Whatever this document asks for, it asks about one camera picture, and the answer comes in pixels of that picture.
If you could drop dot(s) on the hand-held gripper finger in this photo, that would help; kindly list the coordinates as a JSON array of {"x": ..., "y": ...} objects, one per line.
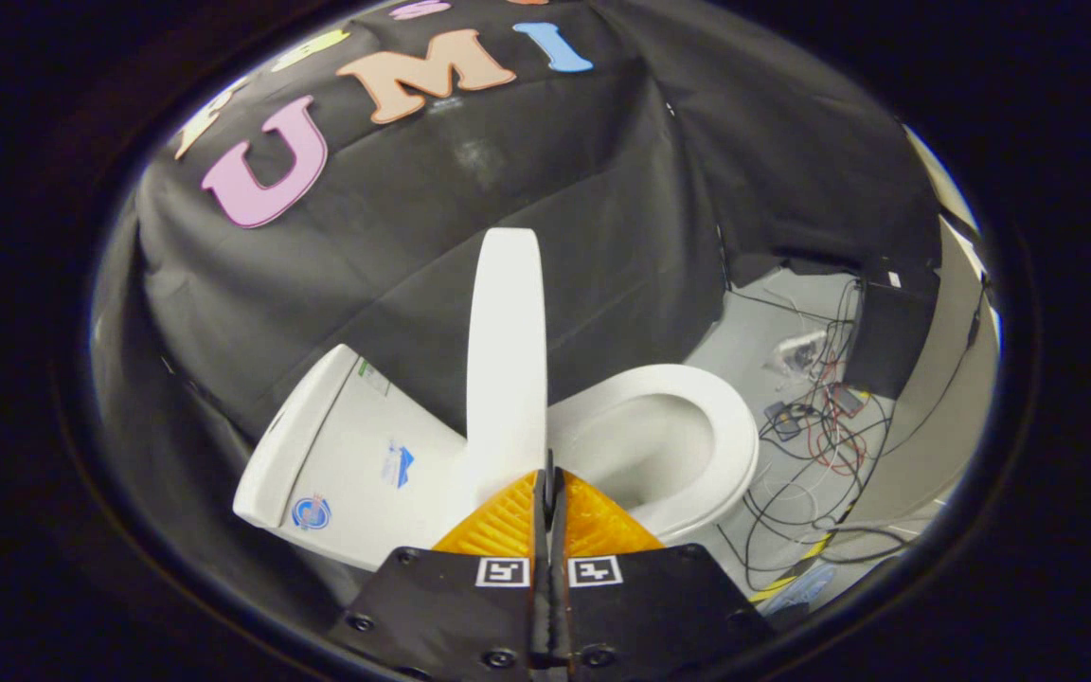
[
  {"x": 542, "y": 616},
  {"x": 561, "y": 616}
]

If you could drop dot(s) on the white toilet lid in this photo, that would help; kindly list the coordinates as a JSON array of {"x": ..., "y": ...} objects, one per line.
[{"x": 506, "y": 360}]

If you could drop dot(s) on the yellow and black floor tape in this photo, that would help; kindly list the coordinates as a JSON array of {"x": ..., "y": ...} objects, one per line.
[{"x": 792, "y": 573}]

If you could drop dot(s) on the small grey adapter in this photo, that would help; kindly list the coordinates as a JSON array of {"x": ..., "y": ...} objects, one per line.
[{"x": 782, "y": 421}]

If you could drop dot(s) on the clear plastic bag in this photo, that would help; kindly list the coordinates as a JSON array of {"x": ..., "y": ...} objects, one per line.
[{"x": 799, "y": 349}]

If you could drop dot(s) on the black backdrop cloth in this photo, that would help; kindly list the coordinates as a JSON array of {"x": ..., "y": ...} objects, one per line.
[{"x": 602, "y": 208}]

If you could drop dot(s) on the black box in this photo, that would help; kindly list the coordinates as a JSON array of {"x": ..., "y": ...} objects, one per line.
[{"x": 886, "y": 332}]

